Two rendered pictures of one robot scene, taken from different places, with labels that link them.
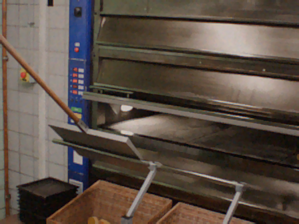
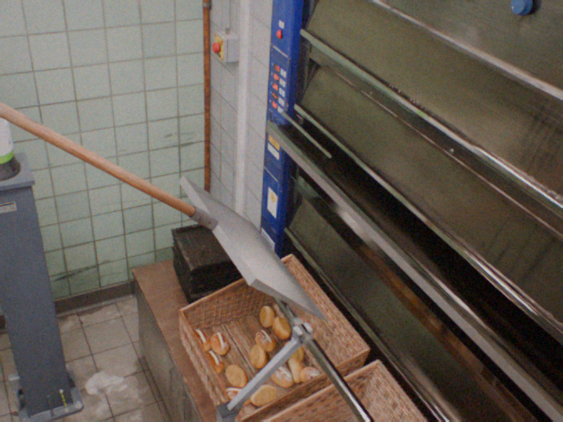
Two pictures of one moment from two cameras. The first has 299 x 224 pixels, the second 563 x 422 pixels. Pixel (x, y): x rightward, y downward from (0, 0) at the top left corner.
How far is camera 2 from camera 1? 157 cm
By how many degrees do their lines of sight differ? 33
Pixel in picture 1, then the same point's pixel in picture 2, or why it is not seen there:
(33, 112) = (234, 105)
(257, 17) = not seen: outside the picture
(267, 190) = not seen: outside the picture
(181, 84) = (413, 173)
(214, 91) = (462, 220)
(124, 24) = (350, 11)
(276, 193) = not seen: outside the picture
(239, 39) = (536, 139)
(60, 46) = (266, 14)
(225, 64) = (496, 178)
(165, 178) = (368, 310)
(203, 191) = (413, 370)
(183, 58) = (426, 126)
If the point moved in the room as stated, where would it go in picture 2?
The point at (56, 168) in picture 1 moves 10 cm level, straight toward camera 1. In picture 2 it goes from (253, 201) to (245, 213)
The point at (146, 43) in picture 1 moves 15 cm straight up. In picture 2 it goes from (371, 68) to (379, 14)
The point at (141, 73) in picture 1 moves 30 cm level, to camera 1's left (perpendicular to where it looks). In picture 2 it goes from (361, 117) to (274, 93)
